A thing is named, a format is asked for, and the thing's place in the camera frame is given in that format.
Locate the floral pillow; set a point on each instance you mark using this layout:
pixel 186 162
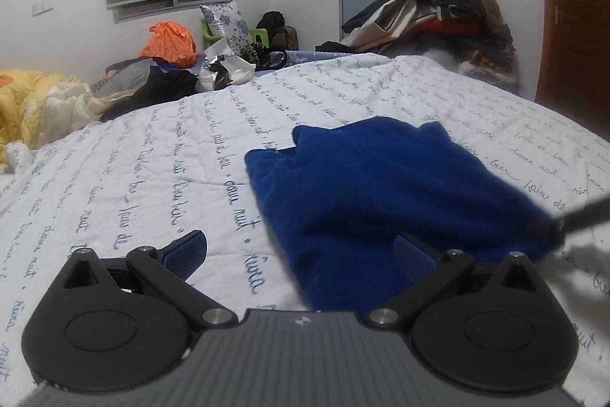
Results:
pixel 228 23

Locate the cream satin cloth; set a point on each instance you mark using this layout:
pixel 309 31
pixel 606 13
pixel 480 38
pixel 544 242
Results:
pixel 71 102

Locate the wooden door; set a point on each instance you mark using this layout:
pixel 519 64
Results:
pixel 574 11

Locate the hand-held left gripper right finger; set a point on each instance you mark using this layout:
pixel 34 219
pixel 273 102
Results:
pixel 413 257

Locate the black clothes heap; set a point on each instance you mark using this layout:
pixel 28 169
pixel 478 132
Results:
pixel 152 90

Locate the orange plastic bag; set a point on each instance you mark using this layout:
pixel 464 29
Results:
pixel 170 42

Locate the white wall switch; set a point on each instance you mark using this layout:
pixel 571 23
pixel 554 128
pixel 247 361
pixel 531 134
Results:
pixel 42 6

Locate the leopard print cloth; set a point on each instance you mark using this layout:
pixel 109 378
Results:
pixel 252 52

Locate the grey framed panel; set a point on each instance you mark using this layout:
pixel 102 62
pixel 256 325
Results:
pixel 355 1

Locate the white script-printed bed quilt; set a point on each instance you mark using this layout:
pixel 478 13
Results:
pixel 167 159

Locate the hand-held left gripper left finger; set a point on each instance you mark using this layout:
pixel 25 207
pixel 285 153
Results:
pixel 186 253

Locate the grey bag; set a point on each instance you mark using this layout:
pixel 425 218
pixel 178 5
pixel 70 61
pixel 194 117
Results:
pixel 121 75

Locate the silver foil wrap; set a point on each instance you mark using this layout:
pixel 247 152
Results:
pixel 224 71

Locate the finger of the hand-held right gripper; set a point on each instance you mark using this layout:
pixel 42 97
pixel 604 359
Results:
pixel 572 216

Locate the blue fleece garment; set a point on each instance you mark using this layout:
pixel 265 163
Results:
pixel 371 183

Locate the yellow quilt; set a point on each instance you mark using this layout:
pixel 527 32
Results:
pixel 28 102

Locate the dark olive bag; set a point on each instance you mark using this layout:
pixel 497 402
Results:
pixel 279 30

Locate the green plastic basket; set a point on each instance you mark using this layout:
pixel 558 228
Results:
pixel 259 37

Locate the pile of mixed clothes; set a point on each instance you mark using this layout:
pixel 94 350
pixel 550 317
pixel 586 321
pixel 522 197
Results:
pixel 443 16

